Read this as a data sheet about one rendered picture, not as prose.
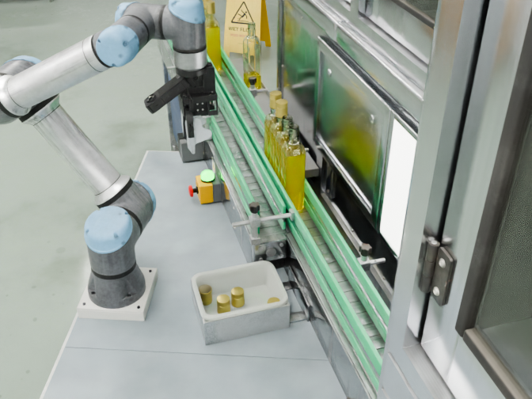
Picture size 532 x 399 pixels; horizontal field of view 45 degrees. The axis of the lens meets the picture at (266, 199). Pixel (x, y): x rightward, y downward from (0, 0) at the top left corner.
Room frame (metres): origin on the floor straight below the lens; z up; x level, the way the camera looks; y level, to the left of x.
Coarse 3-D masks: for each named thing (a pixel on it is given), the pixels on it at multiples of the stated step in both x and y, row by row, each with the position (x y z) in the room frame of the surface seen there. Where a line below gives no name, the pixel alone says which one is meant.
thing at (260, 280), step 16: (208, 272) 1.26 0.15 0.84; (224, 272) 1.27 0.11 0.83; (240, 272) 1.28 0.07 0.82; (256, 272) 1.29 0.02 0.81; (272, 272) 1.26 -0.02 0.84; (224, 288) 1.27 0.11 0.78; (256, 288) 1.28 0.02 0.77; (272, 288) 1.25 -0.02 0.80; (256, 304) 1.22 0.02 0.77; (272, 304) 1.14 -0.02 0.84; (208, 320) 1.10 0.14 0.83
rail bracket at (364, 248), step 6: (360, 246) 1.16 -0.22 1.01; (366, 246) 1.16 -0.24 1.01; (360, 252) 1.16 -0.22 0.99; (366, 252) 1.15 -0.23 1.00; (360, 258) 1.17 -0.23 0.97; (366, 258) 1.16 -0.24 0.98; (384, 258) 1.18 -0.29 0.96; (360, 264) 1.15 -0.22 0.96; (366, 264) 1.15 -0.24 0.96; (372, 264) 1.17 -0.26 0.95; (366, 270) 1.15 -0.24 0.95
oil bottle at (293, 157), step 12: (288, 144) 1.50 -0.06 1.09; (300, 144) 1.50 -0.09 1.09; (288, 156) 1.48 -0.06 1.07; (300, 156) 1.49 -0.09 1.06; (288, 168) 1.48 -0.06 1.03; (300, 168) 1.49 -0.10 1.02; (288, 180) 1.48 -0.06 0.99; (300, 180) 1.49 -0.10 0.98; (288, 192) 1.48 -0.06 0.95; (300, 192) 1.49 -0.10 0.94; (300, 204) 1.49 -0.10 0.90
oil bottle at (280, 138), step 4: (280, 132) 1.57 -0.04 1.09; (276, 136) 1.57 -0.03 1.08; (280, 136) 1.55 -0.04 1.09; (284, 136) 1.55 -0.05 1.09; (276, 140) 1.57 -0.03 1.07; (280, 140) 1.54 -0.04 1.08; (284, 140) 1.54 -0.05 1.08; (276, 144) 1.57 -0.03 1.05; (280, 144) 1.54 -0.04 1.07; (276, 148) 1.57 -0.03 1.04; (280, 148) 1.53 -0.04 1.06; (276, 152) 1.57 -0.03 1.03; (280, 152) 1.53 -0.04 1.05; (276, 156) 1.56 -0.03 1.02; (280, 156) 1.53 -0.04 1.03; (276, 160) 1.56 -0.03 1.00; (280, 160) 1.53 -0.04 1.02; (276, 164) 1.56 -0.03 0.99; (280, 164) 1.53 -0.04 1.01; (276, 168) 1.56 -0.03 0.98; (280, 168) 1.53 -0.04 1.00; (276, 172) 1.56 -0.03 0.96; (280, 172) 1.53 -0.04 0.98; (280, 176) 1.53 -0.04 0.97; (280, 180) 1.53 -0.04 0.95
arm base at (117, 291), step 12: (96, 276) 1.22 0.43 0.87; (108, 276) 1.20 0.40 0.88; (120, 276) 1.21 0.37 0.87; (132, 276) 1.23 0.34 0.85; (96, 288) 1.21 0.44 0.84; (108, 288) 1.20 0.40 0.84; (120, 288) 1.20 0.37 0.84; (132, 288) 1.22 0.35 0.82; (144, 288) 1.25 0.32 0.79; (96, 300) 1.20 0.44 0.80; (108, 300) 1.19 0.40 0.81; (120, 300) 1.19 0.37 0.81; (132, 300) 1.21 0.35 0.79
